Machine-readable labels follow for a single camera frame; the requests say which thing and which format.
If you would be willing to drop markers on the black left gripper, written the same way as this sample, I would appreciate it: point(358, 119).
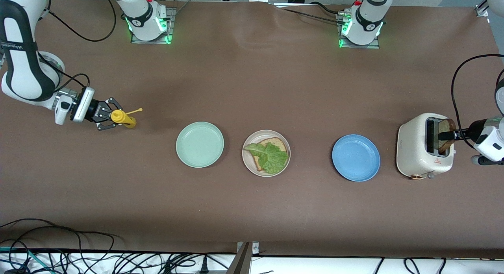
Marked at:
point(473, 128)

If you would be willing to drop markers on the black power plug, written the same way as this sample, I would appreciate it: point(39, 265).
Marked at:
point(203, 266)

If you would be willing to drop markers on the beige plate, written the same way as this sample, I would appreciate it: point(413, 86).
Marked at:
point(267, 133)

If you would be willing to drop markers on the metal corner bracket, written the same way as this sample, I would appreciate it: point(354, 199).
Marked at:
point(255, 248)

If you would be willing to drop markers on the mint green plate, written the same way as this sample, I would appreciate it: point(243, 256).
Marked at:
point(199, 145)

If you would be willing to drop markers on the white speckled toaster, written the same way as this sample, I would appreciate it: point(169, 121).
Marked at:
point(411, 148)

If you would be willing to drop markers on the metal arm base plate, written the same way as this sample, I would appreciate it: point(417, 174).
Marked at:
point(358, 46)
point(171, 30)

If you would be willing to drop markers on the aluminium profile bar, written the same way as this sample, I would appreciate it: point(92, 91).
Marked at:
point(240, 262)

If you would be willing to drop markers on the brown bread slice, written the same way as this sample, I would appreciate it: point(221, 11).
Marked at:
point(275, 141)
point(447, 125)

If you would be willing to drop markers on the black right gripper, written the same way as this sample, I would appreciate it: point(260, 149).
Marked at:
point(94, 110)

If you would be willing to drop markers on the yellow squeeze bottle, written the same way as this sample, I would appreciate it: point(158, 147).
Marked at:
point(118, 116)

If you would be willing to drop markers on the aluminium frame corner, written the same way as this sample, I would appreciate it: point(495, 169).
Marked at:
point(481, 10)

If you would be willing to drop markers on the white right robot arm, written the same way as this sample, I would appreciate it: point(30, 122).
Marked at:
point(23, 49)

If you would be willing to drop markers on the green lettuce leaf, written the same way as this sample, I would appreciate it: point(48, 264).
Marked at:
point(271, 160)

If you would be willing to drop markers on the blue plate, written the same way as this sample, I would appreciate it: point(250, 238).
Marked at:
point(356, 158)

